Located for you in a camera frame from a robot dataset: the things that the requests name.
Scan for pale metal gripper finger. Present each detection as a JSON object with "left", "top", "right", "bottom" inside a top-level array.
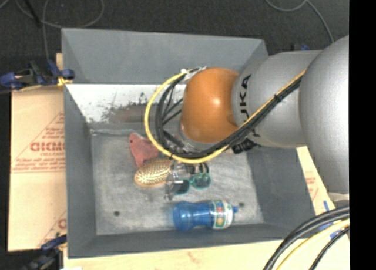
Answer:
[
  {"left": 173, "top": 171, "right": 185, "bottom": 188},
  {"left": 163, "top": 175, "right": 175, "bottom": 201}
]

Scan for pink toy animal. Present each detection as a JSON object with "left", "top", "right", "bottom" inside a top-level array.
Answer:
[{"left": 128, "top": 132, "right": 160, "bottom": 168}]

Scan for teal sunglasses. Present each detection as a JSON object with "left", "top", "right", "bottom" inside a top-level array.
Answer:
[{"left": 175, "top": 172, "right": 212, "bottom": 195}]

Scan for gold oval hairbrush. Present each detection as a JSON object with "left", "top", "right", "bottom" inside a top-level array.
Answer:
[{"left": 133, "top": 158, "right": 174, "bottom": 188}]

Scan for brown cardboard board, red print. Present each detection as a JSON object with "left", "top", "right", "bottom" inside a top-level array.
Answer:
[{"left": 7, "top": 85, "right": 336, "bottom": 252}]

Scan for grey metal bin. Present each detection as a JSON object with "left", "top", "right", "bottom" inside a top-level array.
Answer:
[{"left": 61, "top": 28, "right": 317, "bottom": 258}]

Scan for blue plastic bottle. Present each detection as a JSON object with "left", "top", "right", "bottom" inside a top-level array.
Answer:
[{"left": 170, "top": 200, "right": 239, "bottom": 231}]

